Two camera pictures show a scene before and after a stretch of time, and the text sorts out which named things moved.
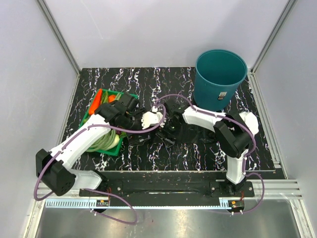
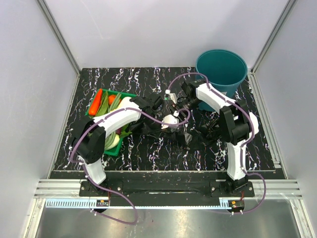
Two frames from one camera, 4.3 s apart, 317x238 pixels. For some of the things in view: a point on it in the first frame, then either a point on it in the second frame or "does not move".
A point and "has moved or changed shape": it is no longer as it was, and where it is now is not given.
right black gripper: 167,120 → 175,106
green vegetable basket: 112,143 does not move
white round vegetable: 117,139 does not move
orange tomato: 111,98 does not move
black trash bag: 182,136 has moved or changed shape
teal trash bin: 218,74 does not move
